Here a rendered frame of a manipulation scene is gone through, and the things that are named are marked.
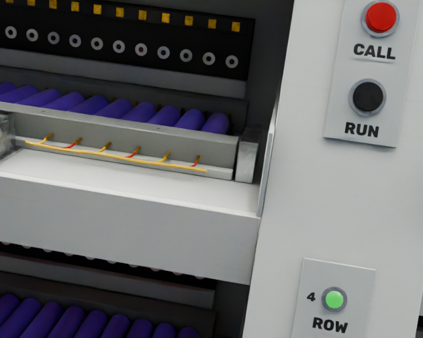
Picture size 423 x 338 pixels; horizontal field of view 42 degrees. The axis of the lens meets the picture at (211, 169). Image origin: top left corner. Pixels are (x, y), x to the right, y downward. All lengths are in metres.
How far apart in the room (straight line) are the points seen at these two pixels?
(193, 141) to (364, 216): 0.12
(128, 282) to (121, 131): 0.18
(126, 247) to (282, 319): 0.10
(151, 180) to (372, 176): 0.13
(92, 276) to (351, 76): 0.31
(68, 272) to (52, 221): 0.19
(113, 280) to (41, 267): 0.07
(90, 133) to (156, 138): 0.05
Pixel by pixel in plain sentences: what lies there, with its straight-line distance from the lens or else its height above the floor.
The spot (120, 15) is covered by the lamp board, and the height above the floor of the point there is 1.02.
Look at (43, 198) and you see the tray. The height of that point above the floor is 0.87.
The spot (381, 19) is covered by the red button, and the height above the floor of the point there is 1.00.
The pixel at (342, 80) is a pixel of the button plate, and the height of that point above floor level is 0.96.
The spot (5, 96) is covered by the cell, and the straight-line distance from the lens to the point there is 0.45.
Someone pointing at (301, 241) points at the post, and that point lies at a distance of 0.32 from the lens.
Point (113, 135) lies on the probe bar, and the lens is 0.37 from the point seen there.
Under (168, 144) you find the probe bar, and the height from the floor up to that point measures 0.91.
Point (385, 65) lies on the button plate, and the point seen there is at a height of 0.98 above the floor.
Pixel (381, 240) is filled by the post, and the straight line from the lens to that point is 0.32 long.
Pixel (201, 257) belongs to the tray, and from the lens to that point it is 0.33.
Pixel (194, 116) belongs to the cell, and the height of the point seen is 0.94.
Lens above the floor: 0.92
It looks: 3 degrees down
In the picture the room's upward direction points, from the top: 8 degrees clockwise
